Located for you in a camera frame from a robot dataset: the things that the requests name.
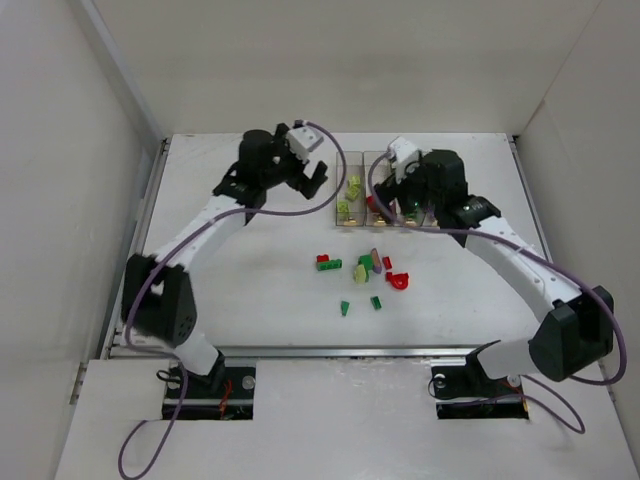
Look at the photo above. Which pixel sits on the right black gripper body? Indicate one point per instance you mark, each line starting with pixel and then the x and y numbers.
pixel 395 186

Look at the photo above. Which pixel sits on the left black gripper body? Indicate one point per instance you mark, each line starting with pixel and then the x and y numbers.
pixel 298 176

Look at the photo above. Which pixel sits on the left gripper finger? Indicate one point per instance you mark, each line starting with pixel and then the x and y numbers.
pixel 309 186
pixel 280 136

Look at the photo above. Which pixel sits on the red flower lego piece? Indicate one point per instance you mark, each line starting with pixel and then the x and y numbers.
pixel 372 204

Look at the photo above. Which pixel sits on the lime green lego brick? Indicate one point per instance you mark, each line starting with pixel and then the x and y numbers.
pixel 354 181

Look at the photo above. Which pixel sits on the green purple yellow lego cluster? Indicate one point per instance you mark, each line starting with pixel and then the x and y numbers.
pixel 366 265

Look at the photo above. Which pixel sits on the red round lego piece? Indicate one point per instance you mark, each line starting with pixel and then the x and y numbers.
pixel 398 281

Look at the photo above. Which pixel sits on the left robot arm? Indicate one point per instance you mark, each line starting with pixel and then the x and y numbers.
pixel 158 298

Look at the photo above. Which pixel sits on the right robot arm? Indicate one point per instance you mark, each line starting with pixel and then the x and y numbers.
pixel 576 323

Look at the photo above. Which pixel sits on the clear bin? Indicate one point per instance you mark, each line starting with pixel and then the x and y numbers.
pixel 445 221
pixel 380 173
pixel 411 219
pixel 350 203

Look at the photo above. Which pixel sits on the small red lego piece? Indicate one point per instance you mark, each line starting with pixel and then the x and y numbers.
pixel 387 263

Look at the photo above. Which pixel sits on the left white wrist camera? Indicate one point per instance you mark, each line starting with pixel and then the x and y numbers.
pixel 303 140

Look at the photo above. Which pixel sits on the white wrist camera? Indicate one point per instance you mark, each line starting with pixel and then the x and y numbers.
pixel 303 140
pixel 405 157

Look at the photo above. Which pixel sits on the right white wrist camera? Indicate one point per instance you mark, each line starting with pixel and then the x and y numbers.
pixel 405 157

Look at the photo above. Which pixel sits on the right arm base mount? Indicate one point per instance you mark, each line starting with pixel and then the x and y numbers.
pixel 463 396

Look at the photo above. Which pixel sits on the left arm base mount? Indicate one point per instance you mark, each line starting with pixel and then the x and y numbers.
pixel 233 400

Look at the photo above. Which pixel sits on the aluminium rail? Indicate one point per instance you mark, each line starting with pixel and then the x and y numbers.
pixel 333 352

